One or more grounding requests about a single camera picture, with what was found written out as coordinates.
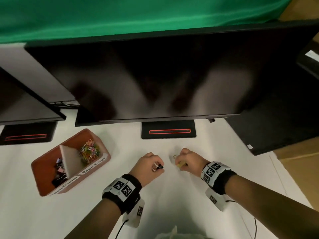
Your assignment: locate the black left wristband with markers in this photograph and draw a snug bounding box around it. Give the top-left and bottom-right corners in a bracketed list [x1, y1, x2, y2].
[101, 174, 143, 216]

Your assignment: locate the large yellow binder clip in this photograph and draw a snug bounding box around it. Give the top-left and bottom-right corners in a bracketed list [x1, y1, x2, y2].
[172, 154, 186, 168]

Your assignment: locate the plain cardboard box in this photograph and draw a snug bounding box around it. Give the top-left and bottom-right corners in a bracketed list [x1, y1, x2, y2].
[274, 136, 319, 212]

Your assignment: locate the black case with white tape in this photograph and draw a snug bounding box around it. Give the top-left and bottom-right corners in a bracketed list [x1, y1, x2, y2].
[296, 40, 319, 80]

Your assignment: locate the black monitor stand red stripe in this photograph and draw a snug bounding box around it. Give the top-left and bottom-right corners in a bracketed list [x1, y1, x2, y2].
[0, 121, 58, 146]

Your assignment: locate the person's left forearm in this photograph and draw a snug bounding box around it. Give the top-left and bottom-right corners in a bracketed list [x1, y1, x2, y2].
[63, 198, 121, 239]

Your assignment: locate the green shirt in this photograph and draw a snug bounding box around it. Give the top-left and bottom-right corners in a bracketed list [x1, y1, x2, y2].
[154, 225, 207, 239]

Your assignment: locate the black camera cable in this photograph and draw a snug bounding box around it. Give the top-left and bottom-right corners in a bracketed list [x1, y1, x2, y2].
[114, 219, 129, 239]
[225, 200, 257, 239]

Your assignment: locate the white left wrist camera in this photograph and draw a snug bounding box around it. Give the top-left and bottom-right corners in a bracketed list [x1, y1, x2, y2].
[122, 198, 146, 229]

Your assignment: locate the person's right hand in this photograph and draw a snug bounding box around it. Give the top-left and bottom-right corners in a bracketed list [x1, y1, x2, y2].
[174, 148, 210, 178]

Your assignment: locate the orange divided sorting box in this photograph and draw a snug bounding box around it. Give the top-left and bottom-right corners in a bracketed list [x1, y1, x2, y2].
[31, 128, 111, 197]

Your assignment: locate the black cable bundle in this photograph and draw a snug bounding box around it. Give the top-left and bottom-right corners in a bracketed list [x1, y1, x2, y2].
[50, 102, 80, 109]

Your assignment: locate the black left camera cable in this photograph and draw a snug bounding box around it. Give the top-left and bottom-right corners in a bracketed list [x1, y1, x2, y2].
[114, 219, 129, 239]

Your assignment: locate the black laptop with orange stripe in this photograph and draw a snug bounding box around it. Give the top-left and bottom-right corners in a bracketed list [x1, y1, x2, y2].
[141, 120, 197, 140]

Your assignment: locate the sorted heap of binder clips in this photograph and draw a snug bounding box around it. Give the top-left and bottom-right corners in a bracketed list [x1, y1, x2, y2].
[51, 158, 68, 188]

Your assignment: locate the sorted heap of paper clips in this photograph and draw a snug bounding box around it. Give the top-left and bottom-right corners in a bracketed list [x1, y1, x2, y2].
[79, 139, 101, 163]

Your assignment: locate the person's right forearm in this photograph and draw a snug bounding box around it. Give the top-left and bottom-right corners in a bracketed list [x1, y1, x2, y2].
[224, 175, 319, 239]

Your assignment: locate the person's left hand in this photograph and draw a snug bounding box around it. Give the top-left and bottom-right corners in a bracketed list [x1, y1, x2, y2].
[129, 152, 165, 188]

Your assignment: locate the black wristband with markers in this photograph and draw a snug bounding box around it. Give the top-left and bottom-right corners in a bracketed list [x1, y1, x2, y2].
[101, 174, 143, 216]
[200, 161, 238, 196]

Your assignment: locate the black right camera cable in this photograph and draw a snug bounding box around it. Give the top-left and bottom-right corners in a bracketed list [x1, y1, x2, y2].
[225, 200, 257, 239]

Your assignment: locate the black right wristband with markers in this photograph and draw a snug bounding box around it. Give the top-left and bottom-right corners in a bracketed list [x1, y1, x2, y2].
[200, 161, 238, 196]

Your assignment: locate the wide black computer monitor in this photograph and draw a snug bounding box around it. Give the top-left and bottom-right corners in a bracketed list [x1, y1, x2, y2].
[25, 20, 319, 127]

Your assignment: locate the green fabric backdrop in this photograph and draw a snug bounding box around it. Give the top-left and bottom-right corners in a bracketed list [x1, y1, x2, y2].
[0, 0, 294, 44]

